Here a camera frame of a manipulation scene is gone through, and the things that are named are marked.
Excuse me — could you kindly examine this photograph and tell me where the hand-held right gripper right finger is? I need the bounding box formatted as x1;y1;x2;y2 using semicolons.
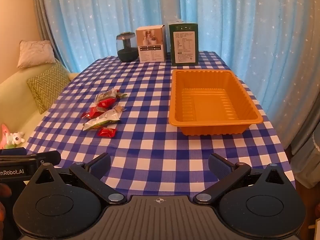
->
194;153;290;205

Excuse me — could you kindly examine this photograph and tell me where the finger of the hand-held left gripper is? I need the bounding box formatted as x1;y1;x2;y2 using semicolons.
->
0;148;27;157
0;151;61;167

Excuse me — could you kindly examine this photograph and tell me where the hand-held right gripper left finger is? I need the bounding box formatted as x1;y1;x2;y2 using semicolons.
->
30;152;127;205

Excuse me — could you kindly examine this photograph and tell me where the orange plastic tray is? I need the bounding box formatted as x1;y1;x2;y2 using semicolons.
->
169;69;263;136

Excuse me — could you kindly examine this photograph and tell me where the person's left hand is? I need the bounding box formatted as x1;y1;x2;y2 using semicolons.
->
0;183;12;223

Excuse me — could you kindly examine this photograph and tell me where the white bunny plush toy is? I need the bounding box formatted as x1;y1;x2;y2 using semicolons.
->
6;131;25;149

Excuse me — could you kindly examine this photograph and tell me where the pink starfish plush toy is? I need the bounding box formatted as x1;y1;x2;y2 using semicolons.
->
0;124;11;149

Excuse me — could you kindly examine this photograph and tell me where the light green sofa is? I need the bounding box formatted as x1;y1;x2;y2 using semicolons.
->
0;60;78;150

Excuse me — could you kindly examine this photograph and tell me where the green zigzag pillow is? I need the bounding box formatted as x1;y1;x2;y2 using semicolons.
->
27;62;70;114

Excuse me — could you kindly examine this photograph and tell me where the grey curtain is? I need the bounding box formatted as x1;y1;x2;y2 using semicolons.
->
31;0;73;73
290;87;320;189

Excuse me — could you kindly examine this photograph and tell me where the blue white checkered tablecloth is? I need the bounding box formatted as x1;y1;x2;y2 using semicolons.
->
25;51;297;198

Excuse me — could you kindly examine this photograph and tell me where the white embroidered pillow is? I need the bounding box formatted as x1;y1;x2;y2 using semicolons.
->
17;40;56;68

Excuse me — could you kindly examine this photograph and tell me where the dark green glass humidifier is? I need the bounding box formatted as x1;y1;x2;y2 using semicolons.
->
116;31;139;62

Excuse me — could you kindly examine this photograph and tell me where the green carton box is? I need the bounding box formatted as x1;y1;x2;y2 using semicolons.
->
167;20;200;67

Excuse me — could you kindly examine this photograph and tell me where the white carton box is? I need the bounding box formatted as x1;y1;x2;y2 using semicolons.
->
135;24;167;63

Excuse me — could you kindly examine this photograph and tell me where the blue star-print curtain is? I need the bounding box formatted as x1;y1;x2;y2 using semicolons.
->
41;0;320;140

